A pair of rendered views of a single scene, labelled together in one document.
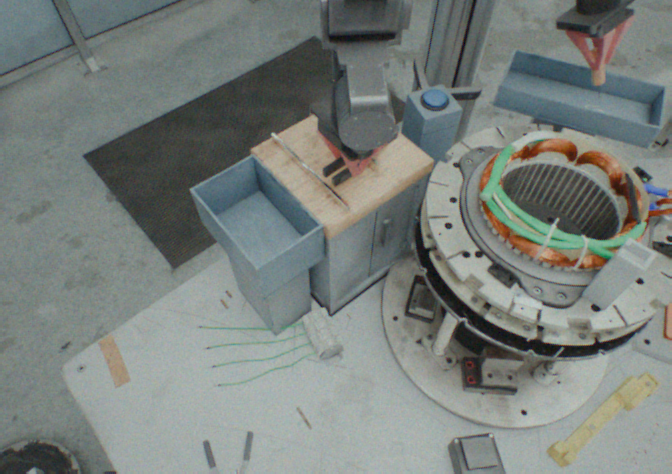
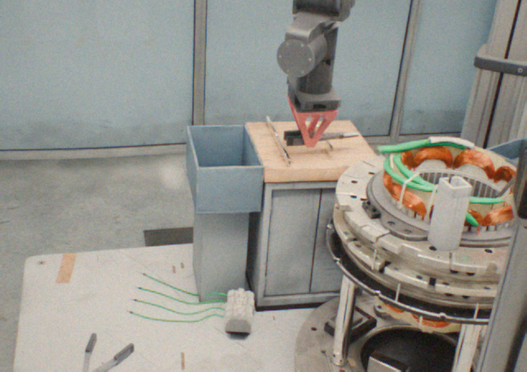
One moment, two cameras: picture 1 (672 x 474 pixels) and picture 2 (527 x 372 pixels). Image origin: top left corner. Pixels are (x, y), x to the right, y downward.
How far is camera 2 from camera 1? 0.69 m
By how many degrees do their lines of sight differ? 34
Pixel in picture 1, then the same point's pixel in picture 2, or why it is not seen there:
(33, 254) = not seen: hidden behind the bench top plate
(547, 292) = (398, 226)
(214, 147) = not seen: hidden behind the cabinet
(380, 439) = not seen: outside the picture
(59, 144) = (130, 216)
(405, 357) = (302, 355)
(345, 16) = not seen: outside the picture
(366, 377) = (258, 360)
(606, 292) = (438, 226)
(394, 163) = (349, 157)
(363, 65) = (307, 20)
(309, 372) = (210, 336)
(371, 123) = (297, 51)
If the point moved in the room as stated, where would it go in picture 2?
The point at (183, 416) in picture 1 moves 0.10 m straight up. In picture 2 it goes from (90, 318) to (87, 269)
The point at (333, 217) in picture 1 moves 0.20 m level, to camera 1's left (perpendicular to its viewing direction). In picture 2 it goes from (275, 165) to (172, 135)
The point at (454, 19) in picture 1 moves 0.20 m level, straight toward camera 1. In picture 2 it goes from (478, 106) to (422, 133)
